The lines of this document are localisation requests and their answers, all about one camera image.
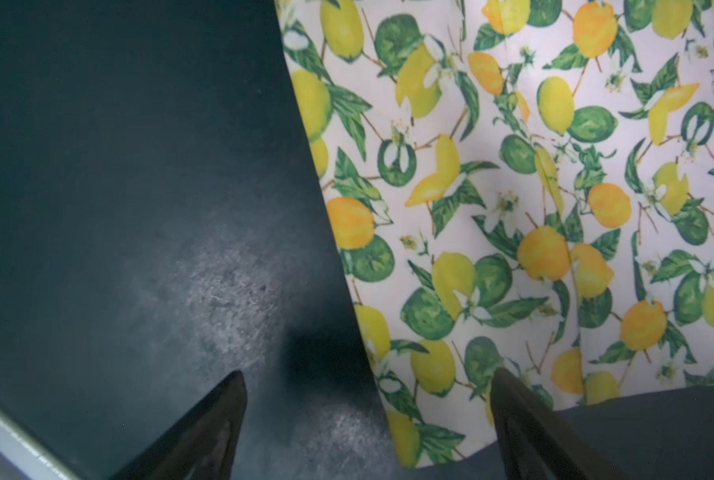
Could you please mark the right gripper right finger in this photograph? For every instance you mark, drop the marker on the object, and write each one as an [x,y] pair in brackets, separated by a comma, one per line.
[534,441]

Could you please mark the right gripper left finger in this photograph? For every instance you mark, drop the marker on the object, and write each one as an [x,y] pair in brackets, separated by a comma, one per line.
[202,443]

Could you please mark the lemon print skirt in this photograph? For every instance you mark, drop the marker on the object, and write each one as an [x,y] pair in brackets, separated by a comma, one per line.
[525,185]

